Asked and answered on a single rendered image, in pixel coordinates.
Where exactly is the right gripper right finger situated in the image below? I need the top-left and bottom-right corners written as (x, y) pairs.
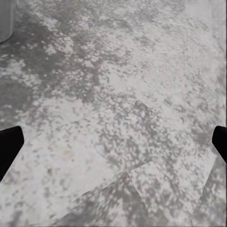
top-left (212, 125), bottom-right (227, 163)

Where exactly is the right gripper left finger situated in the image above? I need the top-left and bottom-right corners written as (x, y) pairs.
top-left (0, 126), bottom-right (24, 181)

